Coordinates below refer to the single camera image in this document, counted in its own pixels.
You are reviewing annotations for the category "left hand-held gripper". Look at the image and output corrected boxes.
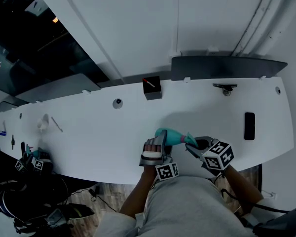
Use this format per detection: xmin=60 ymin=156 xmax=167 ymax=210
xmin=139 ymin=129 xmax=180 ymax=181

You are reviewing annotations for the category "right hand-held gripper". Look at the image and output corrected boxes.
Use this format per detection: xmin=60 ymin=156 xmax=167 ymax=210
xmin=185 ymin=136 xmax=235 ymax=177

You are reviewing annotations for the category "teal spray head pink collar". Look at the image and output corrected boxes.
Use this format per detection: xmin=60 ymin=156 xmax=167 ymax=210
xmin=180 ymin=131 xmax=199 ymax=148

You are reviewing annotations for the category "person's right forearm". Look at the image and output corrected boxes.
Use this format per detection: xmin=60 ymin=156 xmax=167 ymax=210
xmin=222 ymin=164 xmax=265 ymax=215

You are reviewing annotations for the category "person's left forearm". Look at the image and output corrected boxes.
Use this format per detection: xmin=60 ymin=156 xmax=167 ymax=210
xmin=119 ymin=164 xmax=158 ymax=220

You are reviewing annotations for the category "person's left hand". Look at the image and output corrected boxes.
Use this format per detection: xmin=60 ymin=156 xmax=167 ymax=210
xmin=144 ymin=144 xmax=162 ymax=153

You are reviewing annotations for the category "black phone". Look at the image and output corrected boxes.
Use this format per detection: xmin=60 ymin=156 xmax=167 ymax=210
xmin=244 ymin=112 xmax=256 ymax=141

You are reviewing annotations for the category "black box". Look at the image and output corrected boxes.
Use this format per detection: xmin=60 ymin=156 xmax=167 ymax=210
xmin=142 ymin=76 xmax=163 ymax=101

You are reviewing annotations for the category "person's grey shirt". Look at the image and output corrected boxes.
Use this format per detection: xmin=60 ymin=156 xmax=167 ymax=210
xmin=93 ymin=175 xmax=277 ymax=237

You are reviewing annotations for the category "black desk clamp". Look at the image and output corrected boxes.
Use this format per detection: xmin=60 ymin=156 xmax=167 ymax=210
xmin=212 ymin=83 xmax=238 ymax=97

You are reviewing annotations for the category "round grey desk grommet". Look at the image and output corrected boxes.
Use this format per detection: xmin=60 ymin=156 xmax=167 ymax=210
xmin=112 ymin=98 xmax=124 ymax=110

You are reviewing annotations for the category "thin metal stick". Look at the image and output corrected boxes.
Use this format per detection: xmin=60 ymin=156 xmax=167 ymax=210
xmin=51 ymin=116 xmax=64 ymax=133

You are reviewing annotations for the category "black office chair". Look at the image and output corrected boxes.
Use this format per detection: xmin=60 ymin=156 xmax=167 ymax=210
xmin=252 ymin=207 xmax=296 ymax=237

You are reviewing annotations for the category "dark glass window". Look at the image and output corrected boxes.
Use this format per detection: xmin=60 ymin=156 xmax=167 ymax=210
xmin=0 ymin=0 xmax=112 ymax=97

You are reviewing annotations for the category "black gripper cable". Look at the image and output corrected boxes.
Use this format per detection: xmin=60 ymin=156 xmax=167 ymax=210
xmin=213 ymin=171 xmax=291 ymax=214

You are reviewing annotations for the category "white wall outlet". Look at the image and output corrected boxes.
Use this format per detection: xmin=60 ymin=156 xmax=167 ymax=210
xmin=261 ymin=190 xmax=277 ymax=200

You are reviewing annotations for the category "black power adapter with cable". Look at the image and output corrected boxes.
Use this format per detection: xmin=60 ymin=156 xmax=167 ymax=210
xmin=69 ymin=187 xmax=118 ymax=212

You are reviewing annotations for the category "white wall pipe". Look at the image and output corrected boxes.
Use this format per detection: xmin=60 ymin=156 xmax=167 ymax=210
xmin=231 ymin=0 xmax=296 ymax=57

